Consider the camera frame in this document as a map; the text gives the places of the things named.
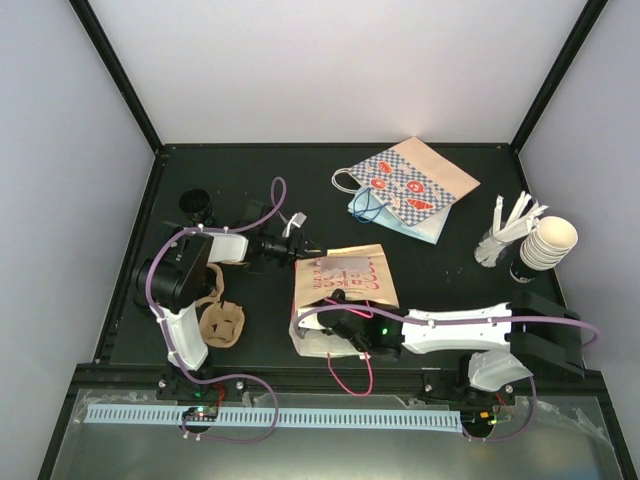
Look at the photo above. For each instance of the white slotted cable rail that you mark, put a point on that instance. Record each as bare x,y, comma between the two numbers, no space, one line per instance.
311,418

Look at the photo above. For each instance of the tall white paper cup stack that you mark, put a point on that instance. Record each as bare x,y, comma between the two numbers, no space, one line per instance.
549,243

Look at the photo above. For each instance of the black open coffee cup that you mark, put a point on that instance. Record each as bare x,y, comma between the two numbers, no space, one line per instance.
197,207

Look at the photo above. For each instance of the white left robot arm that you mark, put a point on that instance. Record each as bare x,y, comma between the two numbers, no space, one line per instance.
182,282

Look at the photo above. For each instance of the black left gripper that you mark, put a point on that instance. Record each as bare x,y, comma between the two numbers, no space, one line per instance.
297,250

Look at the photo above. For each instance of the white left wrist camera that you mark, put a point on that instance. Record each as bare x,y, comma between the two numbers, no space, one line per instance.
295,222

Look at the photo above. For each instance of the cream pink Cakes paper bag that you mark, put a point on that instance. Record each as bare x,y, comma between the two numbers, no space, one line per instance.
353,279

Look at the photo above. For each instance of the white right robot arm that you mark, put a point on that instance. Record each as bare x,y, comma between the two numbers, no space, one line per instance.
527,336

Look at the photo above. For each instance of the light blue paper bag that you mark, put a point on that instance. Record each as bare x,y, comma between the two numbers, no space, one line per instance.
366,209

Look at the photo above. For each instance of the blue checkered bakery paper bag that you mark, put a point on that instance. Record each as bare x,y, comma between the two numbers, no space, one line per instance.
410,179

